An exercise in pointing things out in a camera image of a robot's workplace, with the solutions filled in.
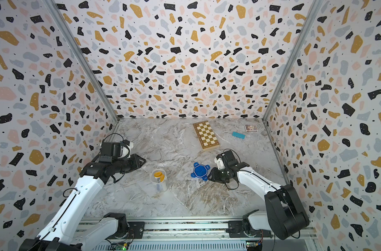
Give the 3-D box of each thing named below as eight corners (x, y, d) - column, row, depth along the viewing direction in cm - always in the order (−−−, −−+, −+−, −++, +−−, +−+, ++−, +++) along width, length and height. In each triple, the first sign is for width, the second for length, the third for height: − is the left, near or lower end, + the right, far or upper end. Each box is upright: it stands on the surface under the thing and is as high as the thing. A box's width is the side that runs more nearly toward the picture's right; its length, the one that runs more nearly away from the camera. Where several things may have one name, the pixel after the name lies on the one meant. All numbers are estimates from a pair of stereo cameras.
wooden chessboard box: (202, 151, 106) (203, 148, 103) (193, 126, 121) (192, 123, 118) (219, 147, 108) (219, 144, 106) (207, 123, 123) (207, 120, 120)
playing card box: (245, 131, 118) (246, 129, 116) (244, 126, 121) (245, 124, 119) (256, 131, 118) (257, 129, 116) (255, 126, 121) (256, 124, 119)
